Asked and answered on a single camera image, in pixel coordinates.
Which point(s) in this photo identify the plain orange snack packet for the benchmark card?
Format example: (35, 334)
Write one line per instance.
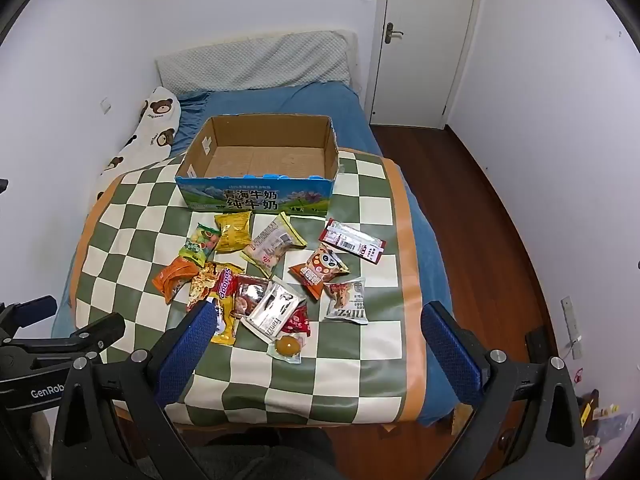
(172, 280)

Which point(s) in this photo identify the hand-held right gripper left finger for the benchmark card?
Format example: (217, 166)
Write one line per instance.
(184, 355)

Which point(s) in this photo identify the clear snack packet yellow edges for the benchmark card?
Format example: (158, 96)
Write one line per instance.
(270, 247)

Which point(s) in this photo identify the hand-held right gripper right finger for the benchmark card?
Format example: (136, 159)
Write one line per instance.
(450, 355)

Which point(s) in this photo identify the yellow noodle packet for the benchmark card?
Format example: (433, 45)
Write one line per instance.
(220, 290)

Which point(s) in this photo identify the white door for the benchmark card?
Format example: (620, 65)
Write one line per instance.
(425, 60)

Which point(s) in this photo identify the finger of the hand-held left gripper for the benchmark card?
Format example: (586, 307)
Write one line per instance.
(95, 335)
(30, 310)

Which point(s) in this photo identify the green white checkered mat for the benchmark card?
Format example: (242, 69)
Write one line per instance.
(340, 370)

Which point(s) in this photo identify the white bear print pillow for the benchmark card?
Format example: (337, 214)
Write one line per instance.
(150, 130)

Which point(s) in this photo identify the silver snack packet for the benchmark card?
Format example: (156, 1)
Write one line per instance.
(272, 312)

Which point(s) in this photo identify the green fruit candy bag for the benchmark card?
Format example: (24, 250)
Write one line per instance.
(200, 247)

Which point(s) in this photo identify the red and white long packet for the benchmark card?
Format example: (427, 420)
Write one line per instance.
(350, 241)

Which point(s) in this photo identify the small yellow snack packet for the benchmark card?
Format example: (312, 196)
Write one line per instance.
(232, 232)

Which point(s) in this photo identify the pile of small packaging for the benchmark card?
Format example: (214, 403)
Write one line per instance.
(602, 420)

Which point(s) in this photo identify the bed with blue sheet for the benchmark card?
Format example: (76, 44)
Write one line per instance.
(310, 102)

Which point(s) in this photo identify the small red snack packet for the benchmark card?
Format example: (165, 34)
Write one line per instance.
(300, 322)

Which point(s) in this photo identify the clear packet with orange ball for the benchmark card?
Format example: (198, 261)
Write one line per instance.
(287, 347)

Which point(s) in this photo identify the dark red snack packet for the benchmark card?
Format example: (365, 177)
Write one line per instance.
(247, 295)

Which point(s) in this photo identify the cardboard box blue front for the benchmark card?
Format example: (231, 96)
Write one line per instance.
(265, 160)

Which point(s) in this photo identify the orange panda snack packet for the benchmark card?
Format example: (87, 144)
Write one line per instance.
(317, 270)

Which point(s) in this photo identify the white wall switch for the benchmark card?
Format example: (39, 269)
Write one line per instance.
(106, 105)

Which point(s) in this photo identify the white snack packet red picture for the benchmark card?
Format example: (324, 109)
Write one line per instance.
(347, 302)

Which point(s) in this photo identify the grey textured pillow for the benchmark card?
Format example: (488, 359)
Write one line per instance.
(250, 60)

